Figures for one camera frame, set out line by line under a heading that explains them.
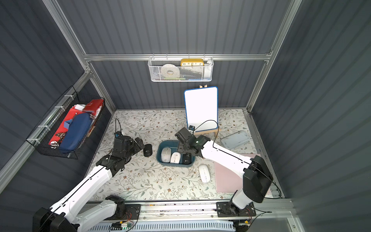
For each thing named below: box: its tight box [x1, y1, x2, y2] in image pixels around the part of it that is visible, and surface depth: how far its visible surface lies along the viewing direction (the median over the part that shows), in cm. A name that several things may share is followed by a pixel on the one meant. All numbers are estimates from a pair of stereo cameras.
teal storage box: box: [156, 139, 196, 168], surface depth 92 cm
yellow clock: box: [180, 58, 205, 67], surface depth 89 cm
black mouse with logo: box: [182, 153, 192, 165], surface depth 93 cm
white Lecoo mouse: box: [170, 151, 182, 164], surface depth 92 cm
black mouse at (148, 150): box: [142, 143, 153, 158], surface depth 96 cm
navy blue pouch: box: [59, 112, 92, 152], surface depth 70 cm
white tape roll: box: [160, 63, 180, 79], surface depth 86 cm
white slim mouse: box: [198, 164, 211, 184], surface depth 86 cm
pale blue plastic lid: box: [220, 130, 251, 149], surface depth 101 cm
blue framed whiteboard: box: [184, 86, 219, 132], surface depth 88 cm
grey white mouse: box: [160, 147, 172, 163], surface depth 93 cm
